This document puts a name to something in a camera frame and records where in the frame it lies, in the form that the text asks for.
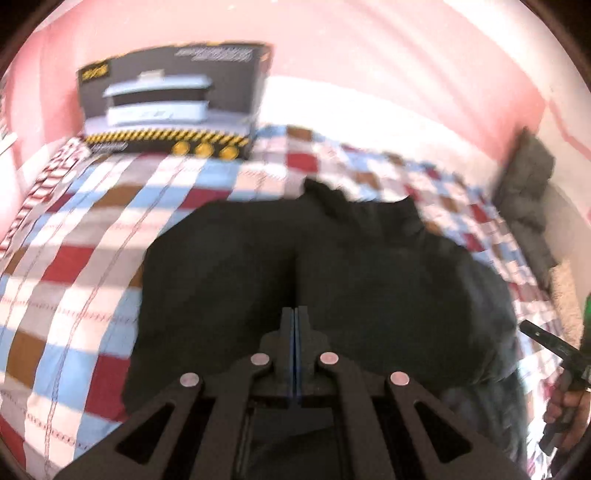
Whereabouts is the person's right hand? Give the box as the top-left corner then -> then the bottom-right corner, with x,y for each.
544,371 -> 591,441

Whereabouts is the checkered patchwork blanket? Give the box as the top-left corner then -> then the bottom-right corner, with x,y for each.
0,124 -> 571,480

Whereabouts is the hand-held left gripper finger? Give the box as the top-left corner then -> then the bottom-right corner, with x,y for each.
54,306 -> 295,480
295,306 -> 533,480

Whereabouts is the dark printed cardboard box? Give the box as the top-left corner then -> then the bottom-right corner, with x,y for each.
76,41 -> 273,161

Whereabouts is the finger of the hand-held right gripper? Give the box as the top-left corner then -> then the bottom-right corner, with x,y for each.
519,320 -> 590,371

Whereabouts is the grey quilted cushion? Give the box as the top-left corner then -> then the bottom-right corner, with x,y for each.
493,127 -> 558,289

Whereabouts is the beige fluffy mat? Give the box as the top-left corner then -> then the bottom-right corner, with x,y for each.
549,263 -> 586,352

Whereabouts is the black garment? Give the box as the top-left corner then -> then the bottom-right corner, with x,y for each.
121,178 -> 529,467

